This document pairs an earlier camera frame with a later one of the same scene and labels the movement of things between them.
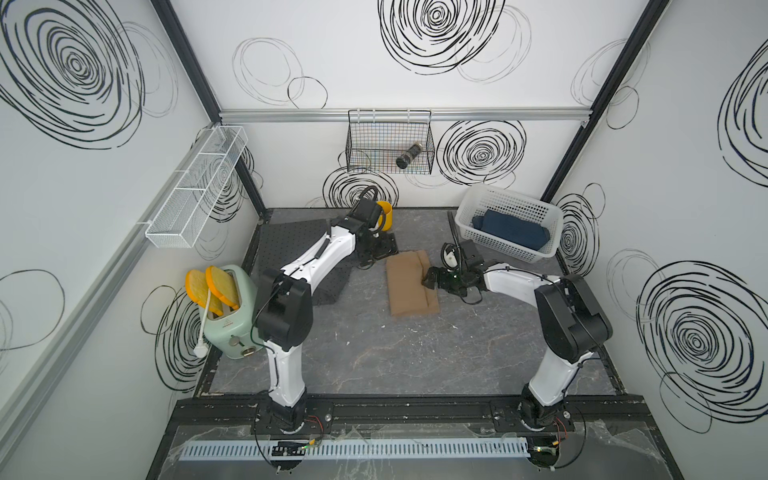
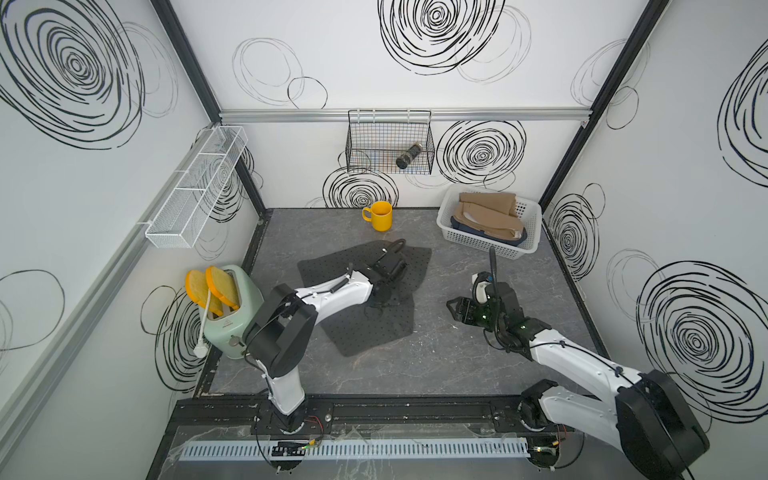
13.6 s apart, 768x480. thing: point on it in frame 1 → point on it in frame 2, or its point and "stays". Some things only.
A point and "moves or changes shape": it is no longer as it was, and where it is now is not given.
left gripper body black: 377,248 → 388,288
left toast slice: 197,289 stays
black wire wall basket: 376,138 stays
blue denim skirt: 515,227 → 513,241
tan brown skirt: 408,295 → 492,212
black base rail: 415,416 stays
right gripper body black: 452,282 → 478,315
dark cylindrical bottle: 407,156 stays
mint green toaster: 238,333 stays
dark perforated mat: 281,241 → 364,321
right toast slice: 221,283 stays
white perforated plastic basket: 513,224 moves or changes shape
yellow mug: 388,210 stays
